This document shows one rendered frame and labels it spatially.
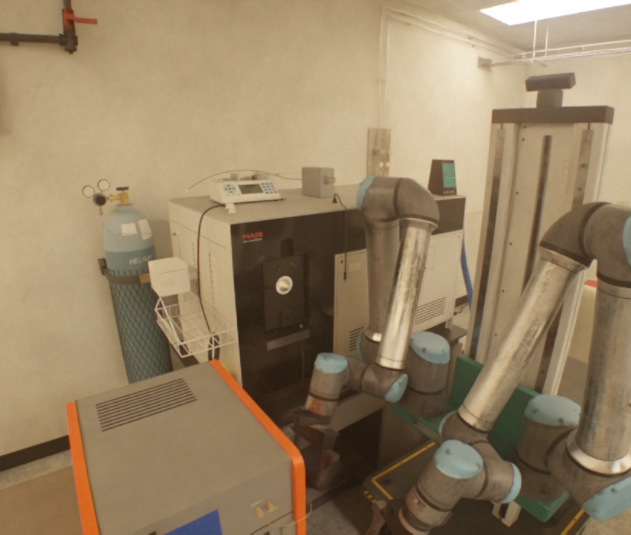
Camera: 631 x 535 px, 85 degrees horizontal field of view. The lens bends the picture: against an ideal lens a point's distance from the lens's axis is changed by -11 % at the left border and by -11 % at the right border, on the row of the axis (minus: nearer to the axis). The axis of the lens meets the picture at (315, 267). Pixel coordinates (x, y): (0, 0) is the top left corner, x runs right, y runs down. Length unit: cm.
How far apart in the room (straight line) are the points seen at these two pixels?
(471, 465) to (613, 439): 35
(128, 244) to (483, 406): 154
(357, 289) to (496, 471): 85
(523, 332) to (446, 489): 37
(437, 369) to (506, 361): 52
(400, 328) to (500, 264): 43
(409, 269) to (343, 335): 51
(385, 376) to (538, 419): 43
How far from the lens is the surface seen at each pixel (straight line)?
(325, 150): 272
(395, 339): 113
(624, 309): 86
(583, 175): 120
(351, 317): 152
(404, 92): 329
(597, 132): 119
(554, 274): 91
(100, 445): 84
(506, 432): 149
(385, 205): 118
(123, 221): 187
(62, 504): 138
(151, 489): 73
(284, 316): 131
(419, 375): 143
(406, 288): 112
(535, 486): 131
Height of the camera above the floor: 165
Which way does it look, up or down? 18 degrees down
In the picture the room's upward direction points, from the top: straight up
